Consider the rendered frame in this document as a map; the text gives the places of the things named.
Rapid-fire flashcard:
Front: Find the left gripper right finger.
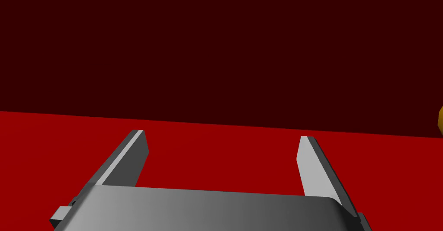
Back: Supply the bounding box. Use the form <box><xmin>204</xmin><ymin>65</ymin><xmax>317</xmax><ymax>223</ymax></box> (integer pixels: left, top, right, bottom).
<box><xmin>296</xmin><ymin>136</ymin><xmax>359</xmax><ymax>218</ymax></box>

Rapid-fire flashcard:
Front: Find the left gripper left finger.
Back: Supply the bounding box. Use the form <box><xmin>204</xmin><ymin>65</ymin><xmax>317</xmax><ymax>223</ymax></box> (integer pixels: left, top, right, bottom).
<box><xmin>85</xmin><ymin>129</ymin><xmax>150</xmax><ymax>187</ymax></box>

